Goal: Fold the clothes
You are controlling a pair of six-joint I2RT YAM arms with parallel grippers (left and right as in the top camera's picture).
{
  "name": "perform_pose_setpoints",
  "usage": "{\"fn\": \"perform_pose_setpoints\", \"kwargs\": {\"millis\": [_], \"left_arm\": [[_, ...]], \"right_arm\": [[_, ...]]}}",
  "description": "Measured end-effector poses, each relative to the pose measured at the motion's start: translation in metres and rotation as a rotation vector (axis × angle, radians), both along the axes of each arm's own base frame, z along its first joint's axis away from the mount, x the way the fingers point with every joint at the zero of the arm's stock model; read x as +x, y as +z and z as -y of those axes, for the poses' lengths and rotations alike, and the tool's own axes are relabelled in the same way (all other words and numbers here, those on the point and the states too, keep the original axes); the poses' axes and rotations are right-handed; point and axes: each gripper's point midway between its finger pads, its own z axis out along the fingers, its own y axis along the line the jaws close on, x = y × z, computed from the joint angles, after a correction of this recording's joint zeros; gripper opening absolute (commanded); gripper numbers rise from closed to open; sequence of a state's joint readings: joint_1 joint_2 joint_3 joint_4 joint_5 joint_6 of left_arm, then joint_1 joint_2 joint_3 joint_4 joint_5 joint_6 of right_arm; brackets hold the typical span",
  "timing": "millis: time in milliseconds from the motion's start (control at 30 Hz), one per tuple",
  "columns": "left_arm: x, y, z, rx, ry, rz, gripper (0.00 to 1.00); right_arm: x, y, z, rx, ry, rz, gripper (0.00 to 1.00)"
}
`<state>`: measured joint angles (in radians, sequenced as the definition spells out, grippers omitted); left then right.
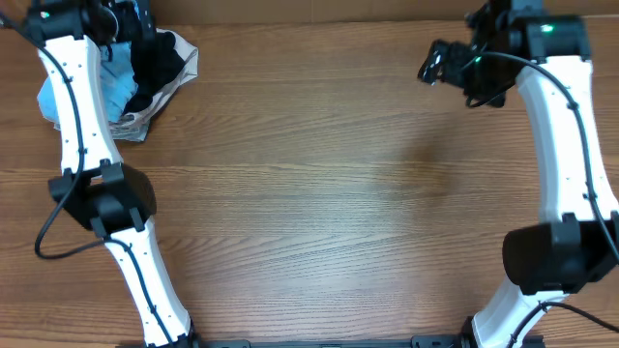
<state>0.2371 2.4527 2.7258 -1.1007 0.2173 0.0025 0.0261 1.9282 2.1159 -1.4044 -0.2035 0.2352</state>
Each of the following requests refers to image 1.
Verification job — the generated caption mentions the light blue printed t-shirt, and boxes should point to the light blue printed t-shirt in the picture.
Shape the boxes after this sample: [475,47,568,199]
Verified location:
[37,43,137,123]

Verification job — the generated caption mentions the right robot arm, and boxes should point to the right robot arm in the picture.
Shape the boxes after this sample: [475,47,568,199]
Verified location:
[412,0,618,347]

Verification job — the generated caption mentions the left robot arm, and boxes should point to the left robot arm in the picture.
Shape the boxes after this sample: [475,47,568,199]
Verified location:
[21,1,199,347]

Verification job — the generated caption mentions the black folded garment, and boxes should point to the black folded garment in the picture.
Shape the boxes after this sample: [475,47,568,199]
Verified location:
[124,31,185,114]

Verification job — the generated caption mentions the beige folded garment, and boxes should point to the beige folded garment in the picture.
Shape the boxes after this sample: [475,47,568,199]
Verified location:
[50,27,200,134]

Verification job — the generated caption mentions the grey folded garment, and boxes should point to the grey folded garment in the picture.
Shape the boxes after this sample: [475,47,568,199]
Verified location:
[110,121,150,142]

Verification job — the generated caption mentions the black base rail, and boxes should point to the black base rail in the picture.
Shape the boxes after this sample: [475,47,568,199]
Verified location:
[115,335,547,348]

